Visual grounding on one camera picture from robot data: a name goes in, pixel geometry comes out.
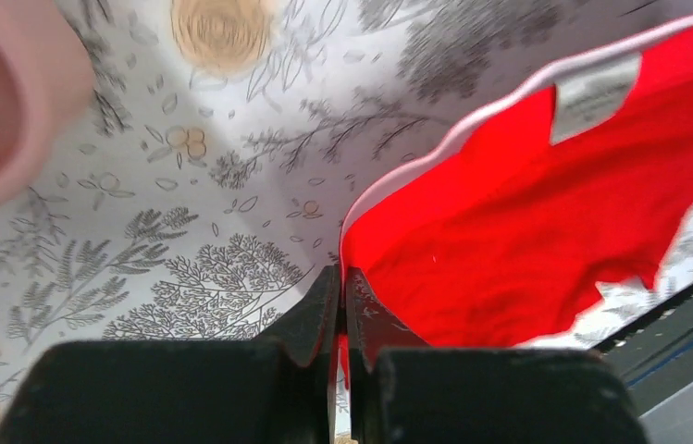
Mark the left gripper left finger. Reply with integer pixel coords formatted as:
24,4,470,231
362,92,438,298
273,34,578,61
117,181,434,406
0,265,340,443

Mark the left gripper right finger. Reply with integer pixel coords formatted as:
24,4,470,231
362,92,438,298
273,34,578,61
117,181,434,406
344,268,648,443

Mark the red underwear white trim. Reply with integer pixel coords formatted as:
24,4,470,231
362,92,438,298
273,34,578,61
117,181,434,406
336,3,693,393

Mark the pink divided organizer tray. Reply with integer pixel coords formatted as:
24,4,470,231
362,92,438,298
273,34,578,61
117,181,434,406
0,1,94,204

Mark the floral patterned table mat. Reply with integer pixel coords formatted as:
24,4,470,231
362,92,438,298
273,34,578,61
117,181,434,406
0,1,693,420

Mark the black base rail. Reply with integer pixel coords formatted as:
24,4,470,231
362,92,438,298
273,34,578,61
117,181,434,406
594,284,693,414

